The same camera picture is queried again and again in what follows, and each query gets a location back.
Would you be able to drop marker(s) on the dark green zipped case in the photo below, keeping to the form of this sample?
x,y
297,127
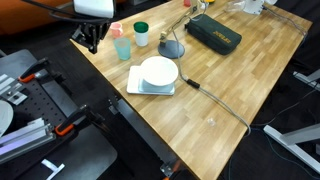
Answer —
x,y
213,33

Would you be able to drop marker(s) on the orange clamp on table frame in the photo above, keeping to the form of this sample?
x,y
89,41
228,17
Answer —
x,y
173,168

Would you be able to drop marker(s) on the small clear plastic cap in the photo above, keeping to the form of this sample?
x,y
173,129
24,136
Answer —
x,y
211,121

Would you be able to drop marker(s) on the pink plastic cup upright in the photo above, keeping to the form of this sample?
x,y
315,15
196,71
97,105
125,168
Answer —
x,y
116,30

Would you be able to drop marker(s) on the aluminium extrusion rail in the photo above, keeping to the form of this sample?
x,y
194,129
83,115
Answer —
x,y
23,141

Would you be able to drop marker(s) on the black perforated robot stand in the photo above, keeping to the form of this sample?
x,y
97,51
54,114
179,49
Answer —
x,y
83,156

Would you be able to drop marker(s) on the white metal table foot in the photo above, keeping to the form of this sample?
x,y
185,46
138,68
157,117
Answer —
x,y
308,79
293,146

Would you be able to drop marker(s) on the white mug with green lid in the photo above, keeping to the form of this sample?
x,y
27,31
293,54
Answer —
x,y
141,35

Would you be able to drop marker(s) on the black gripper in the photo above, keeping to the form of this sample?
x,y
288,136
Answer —
x,y
95,30

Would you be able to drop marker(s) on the pink plastic cup lying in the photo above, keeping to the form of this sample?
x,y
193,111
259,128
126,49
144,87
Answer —
x,y
187,2

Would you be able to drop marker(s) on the orange floor mat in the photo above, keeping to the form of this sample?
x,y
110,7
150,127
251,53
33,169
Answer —
x,y
26,15

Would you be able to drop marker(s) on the white bowl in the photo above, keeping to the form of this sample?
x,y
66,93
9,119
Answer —
x,y
159,70

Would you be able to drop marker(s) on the clear drinking glass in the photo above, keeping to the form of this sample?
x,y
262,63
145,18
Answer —
x,y
235,5

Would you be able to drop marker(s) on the white digital kitchen scale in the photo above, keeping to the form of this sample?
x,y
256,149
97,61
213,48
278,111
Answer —
x,y
133,85

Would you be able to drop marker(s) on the silver desk lamp gold stem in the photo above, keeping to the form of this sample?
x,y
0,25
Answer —
x,y
171,49

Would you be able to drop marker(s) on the teal plastic cup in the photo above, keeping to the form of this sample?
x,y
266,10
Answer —
x,y
122,49

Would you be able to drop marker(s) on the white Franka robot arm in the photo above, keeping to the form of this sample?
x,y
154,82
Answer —
x,y
95,7

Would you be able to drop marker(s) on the aluminium angle bracket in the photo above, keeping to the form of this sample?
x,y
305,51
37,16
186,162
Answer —
x,y
11,93

